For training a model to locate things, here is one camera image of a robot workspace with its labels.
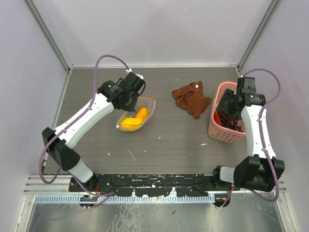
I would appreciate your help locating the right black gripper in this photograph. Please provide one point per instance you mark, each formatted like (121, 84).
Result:
(227, 95)

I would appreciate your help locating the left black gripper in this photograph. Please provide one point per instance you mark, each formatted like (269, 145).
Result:
(131, 107)

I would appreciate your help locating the orange mango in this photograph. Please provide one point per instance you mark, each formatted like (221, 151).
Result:
(142, 113)

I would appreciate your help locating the clear orange zip bag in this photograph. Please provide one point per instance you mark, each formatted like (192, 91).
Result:
(143, 101)

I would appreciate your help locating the yellow lemon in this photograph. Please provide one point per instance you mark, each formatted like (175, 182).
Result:
(131, 124)

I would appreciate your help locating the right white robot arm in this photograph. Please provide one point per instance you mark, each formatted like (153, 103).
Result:
(259, 170)

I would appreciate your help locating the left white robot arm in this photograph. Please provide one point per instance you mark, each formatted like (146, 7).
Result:
(61, 141)

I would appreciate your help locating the red watermelon slice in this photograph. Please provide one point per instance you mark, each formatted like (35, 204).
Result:
(216, 118)

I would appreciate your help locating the dark red grapes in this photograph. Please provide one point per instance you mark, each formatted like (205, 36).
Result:
(229, 122)

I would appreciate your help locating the brown cloth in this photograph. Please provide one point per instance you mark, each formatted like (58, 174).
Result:
(191, 98)

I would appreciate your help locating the pink plastic basket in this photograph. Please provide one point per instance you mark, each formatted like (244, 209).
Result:
(217, 131)

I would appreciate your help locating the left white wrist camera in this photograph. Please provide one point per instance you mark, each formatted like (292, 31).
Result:
(132, 71)

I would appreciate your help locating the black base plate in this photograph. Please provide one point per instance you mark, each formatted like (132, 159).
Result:
(155, 185)

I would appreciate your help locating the right aluminium frame post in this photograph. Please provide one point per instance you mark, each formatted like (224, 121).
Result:
(258, 33)

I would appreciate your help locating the aluminium frame post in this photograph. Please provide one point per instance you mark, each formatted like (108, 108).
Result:
(48, 34)
(258, 33)

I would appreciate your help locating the left aluminium frame post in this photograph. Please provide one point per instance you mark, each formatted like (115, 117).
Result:
(48, 34)

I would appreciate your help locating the aluminium front rail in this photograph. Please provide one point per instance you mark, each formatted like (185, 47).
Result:
(62, 184)

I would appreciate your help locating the white slotted cable duct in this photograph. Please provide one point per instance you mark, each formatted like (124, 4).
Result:
(79, 198)

